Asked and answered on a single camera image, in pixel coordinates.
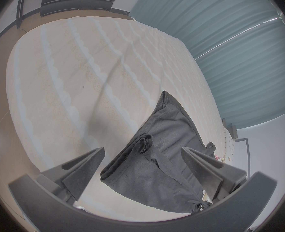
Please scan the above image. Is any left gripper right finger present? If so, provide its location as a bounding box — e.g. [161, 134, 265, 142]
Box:
[181, 147, 247, 200]

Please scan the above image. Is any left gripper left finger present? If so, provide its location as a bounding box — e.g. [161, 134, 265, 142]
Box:
[37, 147, 106, 204]

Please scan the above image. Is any black T-shirt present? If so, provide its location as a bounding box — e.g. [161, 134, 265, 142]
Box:
[100, 90, 217, 213]

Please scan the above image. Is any bed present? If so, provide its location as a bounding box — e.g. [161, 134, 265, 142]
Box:
[6, 17, 250, 222]

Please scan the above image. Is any white printed pyjama top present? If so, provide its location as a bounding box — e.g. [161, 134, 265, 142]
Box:
[202, 152, 227, 202]

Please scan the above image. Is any white printed pillow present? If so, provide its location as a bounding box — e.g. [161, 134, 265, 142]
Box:
[223, 127, 235, 164]

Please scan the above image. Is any grey bedside table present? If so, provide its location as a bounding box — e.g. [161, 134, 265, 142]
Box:
[222, 119, 238, 140]

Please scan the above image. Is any blue-green curtain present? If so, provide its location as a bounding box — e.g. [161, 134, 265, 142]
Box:
[129, 0, 285, 59]
[196, 16, 285, 129]

